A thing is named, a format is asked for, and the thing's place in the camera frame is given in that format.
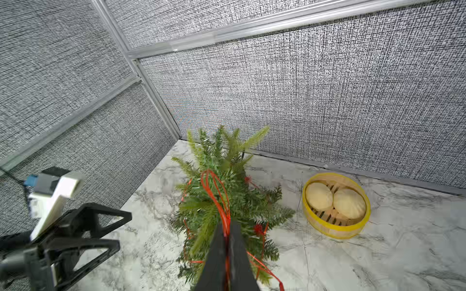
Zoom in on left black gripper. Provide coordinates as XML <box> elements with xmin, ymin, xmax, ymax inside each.
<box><xmin>1</xmin><ymin>203</ymin><xmax>132</xmax><ymax>291</ymax></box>

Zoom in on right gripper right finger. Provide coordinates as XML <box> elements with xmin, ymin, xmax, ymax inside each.
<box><xmin>228</xmin><ymin>220</ymin><xmax>260</xmax><ymax>291</ymax></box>

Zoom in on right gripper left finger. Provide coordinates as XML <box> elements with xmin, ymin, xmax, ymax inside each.
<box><xmin>194</xmin><ymin>223</ymin><xmax>228</xmax><ymax>291</ymax></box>

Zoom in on red string lights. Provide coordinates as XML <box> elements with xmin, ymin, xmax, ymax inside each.
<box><xmin>174</xmin><ymin>170</ymin><xmax>294</xmax><ymax>291</ymax></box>

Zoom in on small green christmas tree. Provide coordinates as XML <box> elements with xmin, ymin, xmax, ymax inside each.
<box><xmin>172</xmin><ymin>126</ymin><xmax>295</xmax><ymax>285</ymax></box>

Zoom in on left steamed bun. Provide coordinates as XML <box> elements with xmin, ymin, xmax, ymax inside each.
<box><xmin>305</xmin><ymin>182</ymin><xmax>333</xmax><ymax>211</ymax></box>

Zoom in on steamed bun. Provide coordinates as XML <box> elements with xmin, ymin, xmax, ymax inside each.
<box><xmin>333</xmin><ymin>188</ymin><xmax>366</xmax><ymax>219</ymax></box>
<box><xmin>305</xmin><ymin>182</ymin><xmax>333</xmax><ymax>211</ymax></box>

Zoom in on yellow bamboo steamer basket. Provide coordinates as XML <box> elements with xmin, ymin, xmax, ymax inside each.
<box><xmin>302</xmin><ymin>172</ymin><xmax>371</xmax><ymax>240</ymax></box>

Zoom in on right steamed bun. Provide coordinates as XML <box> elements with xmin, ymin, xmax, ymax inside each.
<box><xmin>333</xmin><ymin>188</ymin><xmax>366</xmax><ymax>219</ymax></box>

